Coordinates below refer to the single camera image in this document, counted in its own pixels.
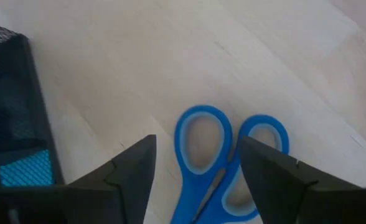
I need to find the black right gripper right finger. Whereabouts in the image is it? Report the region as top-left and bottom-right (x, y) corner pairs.
(238, 136), (366, 224)

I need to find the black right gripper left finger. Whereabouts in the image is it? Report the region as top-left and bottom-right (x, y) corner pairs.
(0, 134), (157, 224)

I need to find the black mesh desk organizer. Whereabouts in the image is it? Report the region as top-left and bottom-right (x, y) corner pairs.
(0, 20), (65, 187)

